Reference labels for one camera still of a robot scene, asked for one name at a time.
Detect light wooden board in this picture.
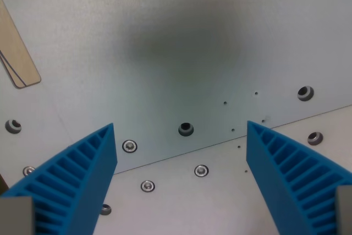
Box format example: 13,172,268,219
0,0,42,90

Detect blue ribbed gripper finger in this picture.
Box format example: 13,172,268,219
0,122,118,235
245,120,352,235

